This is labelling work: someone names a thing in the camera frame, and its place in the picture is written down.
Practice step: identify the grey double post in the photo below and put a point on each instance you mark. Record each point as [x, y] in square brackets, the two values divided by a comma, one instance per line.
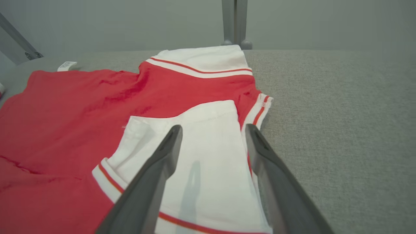
[234, 22]

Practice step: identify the grey metal rail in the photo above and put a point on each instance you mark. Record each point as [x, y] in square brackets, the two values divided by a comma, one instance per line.
[18, 39]

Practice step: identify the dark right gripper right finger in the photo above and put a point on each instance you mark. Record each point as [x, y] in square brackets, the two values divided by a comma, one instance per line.
[282, 191]

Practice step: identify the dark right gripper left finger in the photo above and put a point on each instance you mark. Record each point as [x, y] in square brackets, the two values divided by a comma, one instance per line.
[146, 188]

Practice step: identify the grey fabric sofa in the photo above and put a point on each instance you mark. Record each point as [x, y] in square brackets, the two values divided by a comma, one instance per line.
[341, 123]

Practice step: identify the red jersey with white trim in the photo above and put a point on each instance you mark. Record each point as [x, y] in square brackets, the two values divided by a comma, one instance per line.
[71, 123]

